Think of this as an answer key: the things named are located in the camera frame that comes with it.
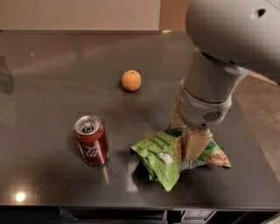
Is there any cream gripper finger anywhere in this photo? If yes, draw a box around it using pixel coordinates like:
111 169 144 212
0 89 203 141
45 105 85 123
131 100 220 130
171 107 185 129
182 128 213 161

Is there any green rice chip bag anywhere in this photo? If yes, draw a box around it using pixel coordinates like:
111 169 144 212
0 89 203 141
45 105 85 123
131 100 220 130
130 129 232 192

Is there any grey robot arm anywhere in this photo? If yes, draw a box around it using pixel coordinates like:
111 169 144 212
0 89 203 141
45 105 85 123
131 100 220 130
175 0 280 161

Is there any red coke can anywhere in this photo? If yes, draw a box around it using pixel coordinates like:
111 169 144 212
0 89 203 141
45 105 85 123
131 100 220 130
74 115 109 166

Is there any orange fruit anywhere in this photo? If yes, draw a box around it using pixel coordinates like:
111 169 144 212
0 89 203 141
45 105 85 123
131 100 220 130
122 70 142 92

